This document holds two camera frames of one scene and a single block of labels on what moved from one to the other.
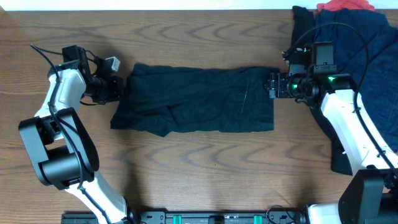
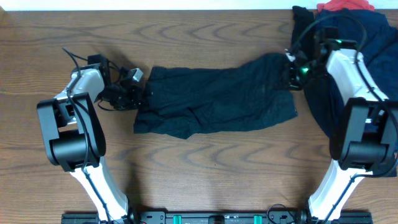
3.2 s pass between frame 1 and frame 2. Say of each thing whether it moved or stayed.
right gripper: moved
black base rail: stayed
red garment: stayed
